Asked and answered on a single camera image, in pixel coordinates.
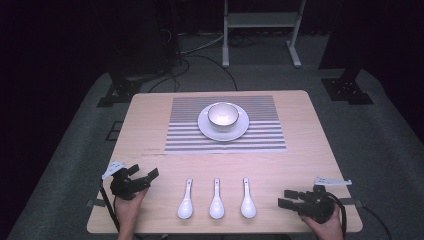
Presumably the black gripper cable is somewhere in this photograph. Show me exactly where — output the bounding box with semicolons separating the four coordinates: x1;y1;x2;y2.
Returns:
99;178;121;233
324;191;348;238

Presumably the white bowl with dark rim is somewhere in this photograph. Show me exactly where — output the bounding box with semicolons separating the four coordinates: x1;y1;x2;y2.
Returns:
207;102;240;132

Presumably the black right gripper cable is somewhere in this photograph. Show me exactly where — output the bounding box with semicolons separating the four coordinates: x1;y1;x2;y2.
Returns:
324;191;348;238

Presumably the black cable beside table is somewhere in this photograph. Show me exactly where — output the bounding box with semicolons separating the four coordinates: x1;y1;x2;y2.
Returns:
361;204;394;240

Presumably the white round plate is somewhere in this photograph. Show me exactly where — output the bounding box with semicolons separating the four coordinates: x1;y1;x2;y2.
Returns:
197;101;250;143

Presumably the black floor cable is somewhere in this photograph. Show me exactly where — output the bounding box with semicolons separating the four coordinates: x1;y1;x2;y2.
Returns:
147;54;239;94

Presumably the white ceramic spoon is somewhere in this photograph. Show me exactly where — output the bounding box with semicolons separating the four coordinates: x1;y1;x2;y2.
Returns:
240;176;257;220
177;177;194;220
209;177;226;220

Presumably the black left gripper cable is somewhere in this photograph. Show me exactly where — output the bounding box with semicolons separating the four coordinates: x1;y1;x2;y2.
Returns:
99;178;121;233

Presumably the grey table strap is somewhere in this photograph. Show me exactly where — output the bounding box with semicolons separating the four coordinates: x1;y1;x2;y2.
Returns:
86;198;108;208
339;197;365;209

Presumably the white metal stand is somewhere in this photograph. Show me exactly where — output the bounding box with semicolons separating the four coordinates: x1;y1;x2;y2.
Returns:
221;0;307;69

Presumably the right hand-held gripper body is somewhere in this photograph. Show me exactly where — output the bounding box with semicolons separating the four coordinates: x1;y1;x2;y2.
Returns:
297;176;353;225

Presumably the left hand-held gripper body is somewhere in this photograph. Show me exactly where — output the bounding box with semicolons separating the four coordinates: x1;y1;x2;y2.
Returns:
101;160;152;201

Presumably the grey striped placemat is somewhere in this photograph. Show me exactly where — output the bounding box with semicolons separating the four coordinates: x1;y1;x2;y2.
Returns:
164;95;288;154

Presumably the black stand base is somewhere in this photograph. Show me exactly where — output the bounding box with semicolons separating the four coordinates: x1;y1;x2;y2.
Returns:
96;71;143;108
321;66;375;106

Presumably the person's left hand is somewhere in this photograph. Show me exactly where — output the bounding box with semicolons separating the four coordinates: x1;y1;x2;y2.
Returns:
113;187;150;232

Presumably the white floor cable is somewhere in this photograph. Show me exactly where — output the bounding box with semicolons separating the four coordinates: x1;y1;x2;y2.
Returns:
179;32;225;55

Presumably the person's right hand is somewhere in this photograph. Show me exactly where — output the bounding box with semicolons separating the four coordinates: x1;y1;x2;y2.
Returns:
300;202;345;240

